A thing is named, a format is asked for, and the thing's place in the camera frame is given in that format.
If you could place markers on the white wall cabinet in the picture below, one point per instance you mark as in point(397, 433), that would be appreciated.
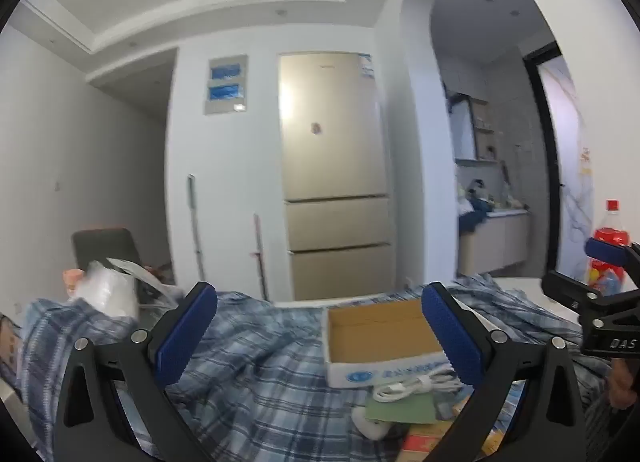
point(462, 130)

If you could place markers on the black door frame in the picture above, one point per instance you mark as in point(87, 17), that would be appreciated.
point(545, 167)

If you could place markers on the striped grey clothing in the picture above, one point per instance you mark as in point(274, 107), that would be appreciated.
point(597, 417)

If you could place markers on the blue plaid blanket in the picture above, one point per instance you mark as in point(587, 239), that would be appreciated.
point(270, 367)

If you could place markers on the dark chair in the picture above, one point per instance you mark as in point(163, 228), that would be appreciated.
point(102, 244)

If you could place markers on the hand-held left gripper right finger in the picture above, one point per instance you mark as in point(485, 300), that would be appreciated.
point(450, 337)

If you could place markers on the white plastic bag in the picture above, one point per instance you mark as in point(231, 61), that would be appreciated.
point(107, 287)

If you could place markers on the white kitchen counter cabinet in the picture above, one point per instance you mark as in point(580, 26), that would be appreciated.
point(500, 242)

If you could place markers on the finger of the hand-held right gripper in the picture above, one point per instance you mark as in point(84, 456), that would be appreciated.
point(565, 287)
point(607, 249)

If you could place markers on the dark blue cloth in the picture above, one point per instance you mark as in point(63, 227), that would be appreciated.
point(472, 214)

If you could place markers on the person's right hand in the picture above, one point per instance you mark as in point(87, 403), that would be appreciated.
point(622, 382)

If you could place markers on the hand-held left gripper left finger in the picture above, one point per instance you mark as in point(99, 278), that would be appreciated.
point(185, 337)

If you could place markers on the cardboard box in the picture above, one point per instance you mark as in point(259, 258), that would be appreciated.
point(380, 342)

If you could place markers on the yellow blue snack packet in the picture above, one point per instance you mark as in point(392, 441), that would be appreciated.
point(420, 444)

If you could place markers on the beige refrigerator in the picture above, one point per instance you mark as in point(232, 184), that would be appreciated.
point(332, 167)

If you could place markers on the grey wall panel box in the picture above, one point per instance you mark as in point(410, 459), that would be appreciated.
point(226, 85)

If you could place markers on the red soda bottle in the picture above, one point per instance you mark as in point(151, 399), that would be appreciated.
point(604, 233)

